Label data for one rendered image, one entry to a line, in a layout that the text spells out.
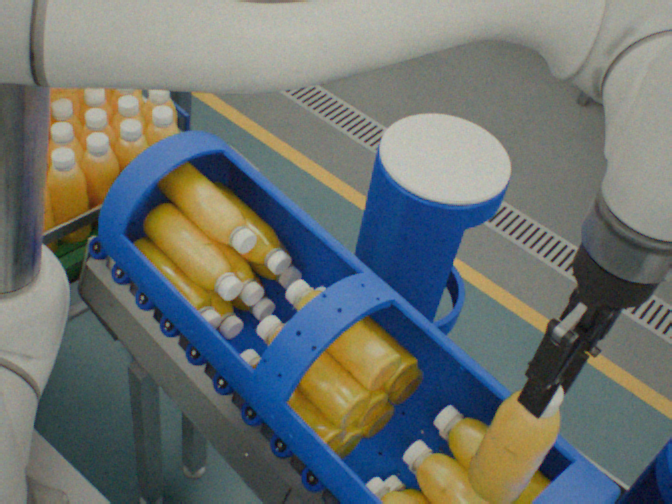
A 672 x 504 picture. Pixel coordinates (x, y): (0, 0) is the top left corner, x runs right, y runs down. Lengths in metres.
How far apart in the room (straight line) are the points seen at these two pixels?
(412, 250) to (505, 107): 2.04
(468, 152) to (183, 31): 1.29
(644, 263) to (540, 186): 2.73
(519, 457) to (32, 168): 0.60
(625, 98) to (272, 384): 0.72
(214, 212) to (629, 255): 0.82
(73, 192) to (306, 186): 1.65
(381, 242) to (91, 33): 1.32
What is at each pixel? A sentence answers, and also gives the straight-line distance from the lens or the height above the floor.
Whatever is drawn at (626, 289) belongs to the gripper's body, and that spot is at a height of 1.66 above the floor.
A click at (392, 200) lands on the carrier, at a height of 0.98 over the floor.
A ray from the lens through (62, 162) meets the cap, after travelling 1.61.
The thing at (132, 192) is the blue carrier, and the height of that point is 1.20.
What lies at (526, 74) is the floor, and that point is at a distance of 4.03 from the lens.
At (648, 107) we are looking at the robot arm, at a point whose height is 1.83.
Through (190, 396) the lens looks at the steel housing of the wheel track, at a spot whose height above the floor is 0.87.
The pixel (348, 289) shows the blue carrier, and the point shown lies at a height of 1.23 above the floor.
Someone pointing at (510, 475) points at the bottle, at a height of 1.32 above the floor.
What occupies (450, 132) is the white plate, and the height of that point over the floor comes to 1.04.
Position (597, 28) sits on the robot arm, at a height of 1.82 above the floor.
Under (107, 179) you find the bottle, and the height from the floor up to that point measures 1.03.
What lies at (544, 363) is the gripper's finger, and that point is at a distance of 0.83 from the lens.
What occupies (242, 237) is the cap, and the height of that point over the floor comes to 1.17.
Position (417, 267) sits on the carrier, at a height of 0.83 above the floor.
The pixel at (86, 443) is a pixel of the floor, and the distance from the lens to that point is 2.52.
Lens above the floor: 2.18
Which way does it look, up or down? 47 degrees down
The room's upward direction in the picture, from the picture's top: 11 degrees clockwise
